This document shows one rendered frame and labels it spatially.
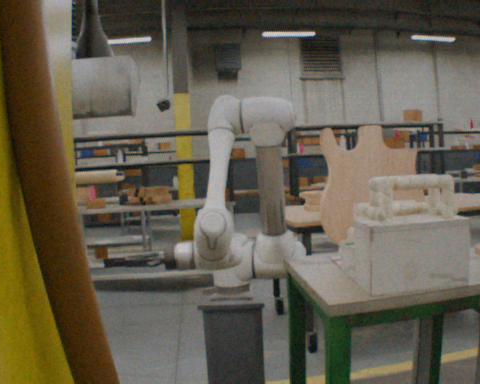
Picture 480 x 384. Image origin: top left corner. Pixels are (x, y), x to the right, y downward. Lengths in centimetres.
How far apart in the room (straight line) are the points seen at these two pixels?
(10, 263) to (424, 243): 103
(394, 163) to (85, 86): 95
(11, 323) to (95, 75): 92
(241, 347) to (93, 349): 175
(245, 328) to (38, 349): 173
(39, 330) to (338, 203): 127
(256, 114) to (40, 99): 151
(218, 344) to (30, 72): 182
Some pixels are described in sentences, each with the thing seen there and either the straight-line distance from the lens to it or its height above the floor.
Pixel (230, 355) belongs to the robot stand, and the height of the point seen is 47.
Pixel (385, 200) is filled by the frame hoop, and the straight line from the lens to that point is 111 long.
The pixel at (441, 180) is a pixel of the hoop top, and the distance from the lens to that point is 117.
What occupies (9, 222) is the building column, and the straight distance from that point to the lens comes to 21.
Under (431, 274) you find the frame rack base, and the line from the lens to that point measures 118.
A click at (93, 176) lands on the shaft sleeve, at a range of 121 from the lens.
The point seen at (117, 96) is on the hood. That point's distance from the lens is 107.
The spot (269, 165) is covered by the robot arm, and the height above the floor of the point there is 125.
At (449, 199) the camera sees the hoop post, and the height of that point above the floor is 115.
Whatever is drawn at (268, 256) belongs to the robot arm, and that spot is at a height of 89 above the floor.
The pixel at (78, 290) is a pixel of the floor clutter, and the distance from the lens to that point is 22.
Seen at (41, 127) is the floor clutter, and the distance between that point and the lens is 21.
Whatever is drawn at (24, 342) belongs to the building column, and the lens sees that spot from 23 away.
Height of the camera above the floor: 126
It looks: 3 degrees down
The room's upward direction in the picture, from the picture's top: 3 degrees counter-clockwise
